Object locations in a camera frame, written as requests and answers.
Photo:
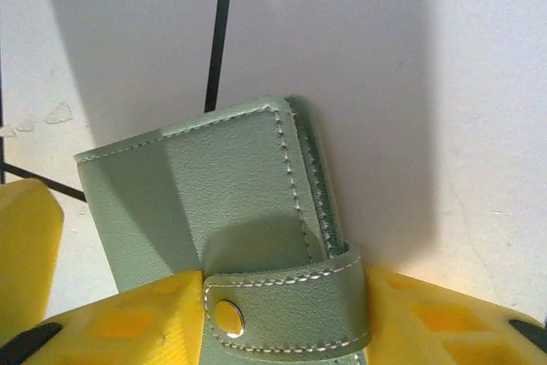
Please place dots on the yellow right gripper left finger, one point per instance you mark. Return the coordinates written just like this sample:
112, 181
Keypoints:
107, 331

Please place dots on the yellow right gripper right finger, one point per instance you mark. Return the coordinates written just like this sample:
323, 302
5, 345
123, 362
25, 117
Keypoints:
427, 331

